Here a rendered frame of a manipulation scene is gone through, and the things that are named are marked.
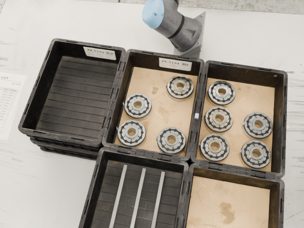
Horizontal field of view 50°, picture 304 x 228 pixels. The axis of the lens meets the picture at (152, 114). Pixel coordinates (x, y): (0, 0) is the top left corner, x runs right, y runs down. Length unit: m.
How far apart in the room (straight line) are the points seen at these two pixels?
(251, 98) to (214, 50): 0.36
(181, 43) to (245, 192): 0.65
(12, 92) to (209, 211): 0.98
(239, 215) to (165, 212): 0.24
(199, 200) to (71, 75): 0.70
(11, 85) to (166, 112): 0.73
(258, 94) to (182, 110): 0.30
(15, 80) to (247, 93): 1.01
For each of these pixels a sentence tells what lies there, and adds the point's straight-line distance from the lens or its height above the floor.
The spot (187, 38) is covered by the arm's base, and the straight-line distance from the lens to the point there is 1.40.
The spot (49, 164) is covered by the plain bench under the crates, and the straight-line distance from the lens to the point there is 1.38.
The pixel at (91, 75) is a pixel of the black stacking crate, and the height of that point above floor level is 0.83.
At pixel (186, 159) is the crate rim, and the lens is 1.07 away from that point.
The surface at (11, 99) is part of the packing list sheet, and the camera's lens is 1.56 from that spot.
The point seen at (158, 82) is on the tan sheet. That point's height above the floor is 0.83.
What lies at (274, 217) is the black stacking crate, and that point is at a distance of 1.13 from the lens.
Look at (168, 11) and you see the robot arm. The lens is 1.36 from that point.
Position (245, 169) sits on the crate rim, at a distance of 1.09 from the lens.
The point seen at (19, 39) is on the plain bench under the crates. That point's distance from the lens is 1.73.
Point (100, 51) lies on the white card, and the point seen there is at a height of 0.90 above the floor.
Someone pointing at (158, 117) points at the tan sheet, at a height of 0.83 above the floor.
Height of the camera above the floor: 1.96
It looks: 66 degrees down
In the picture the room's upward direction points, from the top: 4 degrees counter-clockwise
